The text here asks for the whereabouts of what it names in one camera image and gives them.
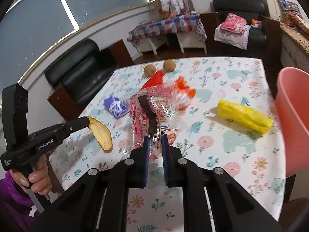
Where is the woven basket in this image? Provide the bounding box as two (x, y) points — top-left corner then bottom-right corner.
(153, 0), (165, 17)

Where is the orange peel piece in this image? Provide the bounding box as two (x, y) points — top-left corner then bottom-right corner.
(86, 116), (113, 151)

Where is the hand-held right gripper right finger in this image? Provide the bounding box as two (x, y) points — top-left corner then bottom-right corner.
(161, 134), (283, 232)

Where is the quilted mattress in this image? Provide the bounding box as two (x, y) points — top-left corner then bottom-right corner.
(280, 32), (309, 74)

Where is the purple face mask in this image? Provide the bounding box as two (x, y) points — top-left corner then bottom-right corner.
(104, 96), (128, 119)

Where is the checked hanging towel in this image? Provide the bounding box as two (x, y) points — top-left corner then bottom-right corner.
(195, 17), (207, 44)

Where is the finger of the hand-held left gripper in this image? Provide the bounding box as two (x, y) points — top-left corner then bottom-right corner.
(52, 117), (89, 139)

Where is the person's left forearm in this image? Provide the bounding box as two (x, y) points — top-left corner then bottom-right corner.
(0, 169), (42, 232)

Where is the grey roller blind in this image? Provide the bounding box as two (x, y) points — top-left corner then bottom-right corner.
(53, 0), (155, 27)
(1, 0), (80, 97)

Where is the pink folded blanket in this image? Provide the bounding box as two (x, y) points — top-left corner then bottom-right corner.
(221, 13), (247, 35)

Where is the pink plastic bucket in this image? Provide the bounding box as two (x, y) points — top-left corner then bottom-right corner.
(276, 67), (309, 177)

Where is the checkered table cover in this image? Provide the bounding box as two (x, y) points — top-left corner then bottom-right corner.
(127, 13), (201, 46)

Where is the yellow foam fruit net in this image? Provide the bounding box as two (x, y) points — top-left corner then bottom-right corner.
(217, 99), (274, 134)

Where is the black leather armchair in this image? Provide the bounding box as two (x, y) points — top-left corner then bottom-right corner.
(44, 38), (133, 121)
(200, 0), (268, 57)

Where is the clear red-printed plastic wrapper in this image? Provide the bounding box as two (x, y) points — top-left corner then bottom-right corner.
(119, 82), (191, 160)

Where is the red foam fruit net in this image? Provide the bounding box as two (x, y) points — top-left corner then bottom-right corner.
(140, 71), (166, 91)

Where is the white cloth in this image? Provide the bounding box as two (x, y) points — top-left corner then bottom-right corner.
(214, 25), (251, 51)

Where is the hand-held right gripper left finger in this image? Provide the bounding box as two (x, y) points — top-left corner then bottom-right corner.
(29, 135), (150, 232)

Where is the folded dotted quilt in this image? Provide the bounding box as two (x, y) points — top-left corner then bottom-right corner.
(285, 12), (309, 35)

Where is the colourful printed pillow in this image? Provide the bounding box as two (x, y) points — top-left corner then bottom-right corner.
(277, 0), (301, 27)

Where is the walnut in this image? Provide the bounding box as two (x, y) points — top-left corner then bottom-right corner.
(144, 64), (156, 76)
(163, 59), (176, 72)

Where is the floral tablecloth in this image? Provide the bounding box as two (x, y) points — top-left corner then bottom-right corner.
(48, 57), (297, 232)

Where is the white side table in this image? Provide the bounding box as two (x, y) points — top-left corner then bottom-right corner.
(138, 30), (208, 55)

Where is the person's left hand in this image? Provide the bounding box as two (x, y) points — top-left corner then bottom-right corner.
(10, 155), (50, 195)

